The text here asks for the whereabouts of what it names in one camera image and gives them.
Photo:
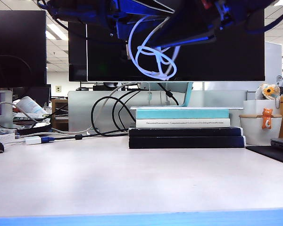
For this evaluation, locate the sunflower plush toy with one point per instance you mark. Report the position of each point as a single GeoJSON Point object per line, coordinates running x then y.
{"type": "Point", "coordinates": [269, 90]}

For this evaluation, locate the black AOC monitor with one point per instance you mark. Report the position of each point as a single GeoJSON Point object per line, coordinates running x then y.
{"type": "Point", "coordinates": [226, 61]}

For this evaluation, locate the black flat pouch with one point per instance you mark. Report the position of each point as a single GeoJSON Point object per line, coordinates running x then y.
{"type": "Point", "coordinates": [34, 129]}

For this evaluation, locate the white pot wooden rim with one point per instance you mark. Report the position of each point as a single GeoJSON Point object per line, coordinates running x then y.
{"type": "Point", "coordinates": [252, 131]}

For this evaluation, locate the thin black book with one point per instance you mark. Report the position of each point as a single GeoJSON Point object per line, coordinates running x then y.
{"type": "Point", "coordinates": [184, 132]}

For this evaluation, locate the white book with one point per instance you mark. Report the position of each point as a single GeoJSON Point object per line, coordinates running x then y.
{"type": "Point", "coordinates": [184, 123]}

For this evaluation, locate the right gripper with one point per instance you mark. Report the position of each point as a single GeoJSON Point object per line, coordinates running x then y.
{"type": "Point", "coordinates": [231, 11]}

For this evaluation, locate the narrow black monitor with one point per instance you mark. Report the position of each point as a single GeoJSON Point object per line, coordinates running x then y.
{"type": "Point", "coordinates": [77, 61]}

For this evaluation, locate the thick black book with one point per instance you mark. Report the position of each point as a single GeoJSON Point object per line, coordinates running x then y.
{"type": "Point", "coordinates": [202, 142]}

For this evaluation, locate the white card box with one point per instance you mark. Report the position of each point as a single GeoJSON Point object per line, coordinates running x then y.
{"type": "Point", "coordinates": [6, 139]}

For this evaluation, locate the orange cat figurine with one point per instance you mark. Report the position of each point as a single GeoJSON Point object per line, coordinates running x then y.
{"type": "Point", "coordinates": [266, 120]}

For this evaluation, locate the teal book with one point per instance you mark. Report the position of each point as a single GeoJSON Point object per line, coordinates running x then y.
{"type": "Point", "coordinates": [179, 114]}

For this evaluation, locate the wall socket plate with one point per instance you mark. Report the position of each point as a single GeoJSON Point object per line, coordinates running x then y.
{"type": "Point", "coordinates": [58, 89]}

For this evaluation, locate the white partition panel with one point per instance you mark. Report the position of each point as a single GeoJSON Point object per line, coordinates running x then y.
{"type": "Point", "coordinates": [273, 66]}

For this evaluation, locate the large black monitor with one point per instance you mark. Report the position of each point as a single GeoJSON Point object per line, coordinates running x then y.
{"type": "Point", "coordinates": [16, 51]}

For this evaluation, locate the wooden cabinet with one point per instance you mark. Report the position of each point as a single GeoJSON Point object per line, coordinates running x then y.
{"type": "Point", "coordinates": [60, 122]}

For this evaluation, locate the white bottle blue print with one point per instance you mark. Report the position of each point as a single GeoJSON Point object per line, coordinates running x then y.
{"type": "Point", "coordinates": [31, 104]}

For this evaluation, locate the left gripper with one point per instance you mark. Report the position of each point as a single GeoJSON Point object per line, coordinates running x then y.
{"type": "Point", "coordinates": [89, 11]}

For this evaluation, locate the small black monitor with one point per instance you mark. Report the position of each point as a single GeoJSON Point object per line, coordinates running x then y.
{"type": "Point", "coordinates": [40, 94]}

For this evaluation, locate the white square container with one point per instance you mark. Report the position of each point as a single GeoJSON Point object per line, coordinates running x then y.
{"type": "Point", "coordinates": [249, 107]}

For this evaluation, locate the black mouse pad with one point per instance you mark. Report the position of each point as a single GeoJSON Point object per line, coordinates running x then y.
{"type": "Point", "coordinates": [273, 154]}

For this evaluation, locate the frosted desk partition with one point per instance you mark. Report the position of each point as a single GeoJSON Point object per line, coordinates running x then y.
{"type": "Point", "coordinates": [214, 99]}

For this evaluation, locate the white adapter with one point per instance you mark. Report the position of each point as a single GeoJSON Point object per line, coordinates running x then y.
{"type": "Point", "coordinates": [33, 140]}

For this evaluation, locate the purple box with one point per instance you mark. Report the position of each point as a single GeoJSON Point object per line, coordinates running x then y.
{"type": "Point", "coordinates": [3, 106]}

